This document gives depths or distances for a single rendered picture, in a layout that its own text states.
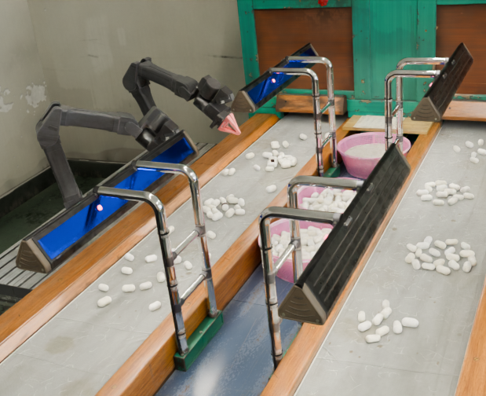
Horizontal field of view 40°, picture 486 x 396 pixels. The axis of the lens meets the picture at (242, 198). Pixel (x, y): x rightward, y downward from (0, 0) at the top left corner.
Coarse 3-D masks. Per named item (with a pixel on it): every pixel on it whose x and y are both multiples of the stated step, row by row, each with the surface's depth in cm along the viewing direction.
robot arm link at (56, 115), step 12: (48, 108) 208; (60, 108) 202; (72, 108) 206; (48, 120) 202; (60, 120) 204; (72, 120) 206; (84, 120) 207; (96, 120) 209; (108, 120) 209; (120, 120) 210; (132, 120) 211; (48, 132) 203; (120, 132) 212; (48, 144) 205
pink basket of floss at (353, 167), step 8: (352, 136) 257; (360, 136) 259; (368, 136) 259; (376, 136) 258; (384, 136) 257; (344, 144) 255; (352, 144) 258; (360, 144) 259; (376, 144) 259; (408, 144) 245; (344, 152) 254; (344, 160) 246; (352, 160) 241; (360, 160) 238; (376, 160) 236; (352, 168) 244; (360, 168) 241; (368, 168) 239; (360, 176) 243
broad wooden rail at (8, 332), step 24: (264, 120) 286; (240, 144) 264; (192, 168) 245; (216, 168) 245; (168, 192) 227; (144, 216) 212; (168, 216) 216; (96, 240) 201; (120, 240) 199; (72, 264) 189; (96, 264) 188; (48, 288) 178; (72, 288) 179; (24, 312) 169; (48, 312) 170; (0, 336) 161; (24, 336) 162; (0, 360) 156
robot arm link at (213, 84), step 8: (200, 80) 242; (208, 80) 241; (216, 80) 243; (184, 88) 245; (200, 88) 244; (208, 88) 240; (216, 88) 240; (184, 96) 246; (192, 96) 247; (208, 96) 242
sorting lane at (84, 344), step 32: (288, 128) 281; (256, 160) 252; (224, 192) 229; (256, 192) 226; (192, 224) 210; (224, 224) 207; (160, 256) 193; (192, 256) 191; (96, 288) 181; (160, 288) 177; (64, 320) 169; (96, 320) 167; (128, 320) 166; (160, 320) 164; (32, 352) 158; (64, 352) 156; (96, 352) 155; (128, 352) 154; (0, 384) 148; (32, 384) 147; (64, 384) 146; (96, 384) 145
